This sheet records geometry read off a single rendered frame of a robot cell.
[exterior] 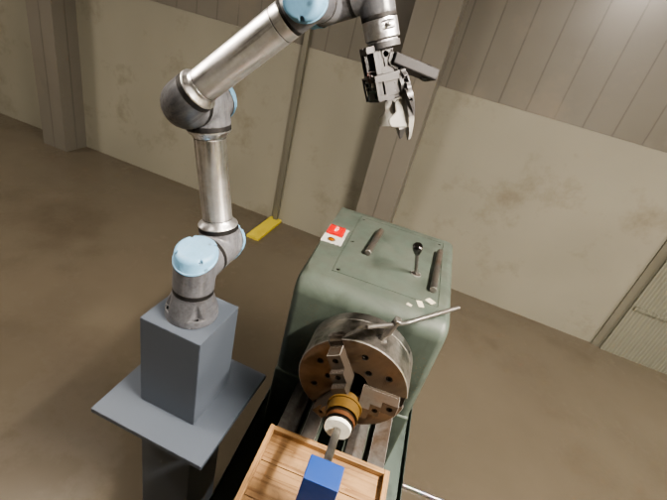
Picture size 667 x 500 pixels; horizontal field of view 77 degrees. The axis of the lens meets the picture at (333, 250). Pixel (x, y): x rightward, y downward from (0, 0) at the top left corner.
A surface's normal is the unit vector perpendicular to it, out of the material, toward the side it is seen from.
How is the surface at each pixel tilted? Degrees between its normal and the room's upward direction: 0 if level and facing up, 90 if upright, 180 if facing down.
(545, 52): 90
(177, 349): 90
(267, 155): 90
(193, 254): 7
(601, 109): 90
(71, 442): 0
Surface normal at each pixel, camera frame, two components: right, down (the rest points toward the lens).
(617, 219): -0.34, 0.42
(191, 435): 0.22, -0.83
